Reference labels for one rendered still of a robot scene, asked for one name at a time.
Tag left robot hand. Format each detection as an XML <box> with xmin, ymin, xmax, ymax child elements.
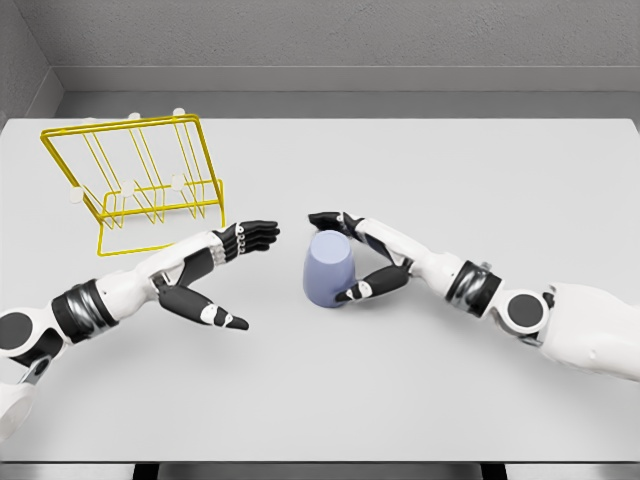
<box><xmin>130</xmin><ymin>218</ymin><xmax>282</xmax><ymax>332</ymax></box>

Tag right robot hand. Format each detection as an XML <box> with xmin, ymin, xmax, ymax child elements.
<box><xmin>307</xmin><ymin>211</ymin><xmax>447</xmax><ymax>305</ymax></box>

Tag lavender blue cup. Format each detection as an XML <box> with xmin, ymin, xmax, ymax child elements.
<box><xmin>302</xmin><ymin>230</ymin><xmax>356</xmax><ymax>309</ymax></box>

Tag yellow wire cup holder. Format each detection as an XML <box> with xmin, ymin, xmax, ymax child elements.
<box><xmin>39</xmin><ymin>107</ymin><xmax>227</xmax><ymax>259</ymax></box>

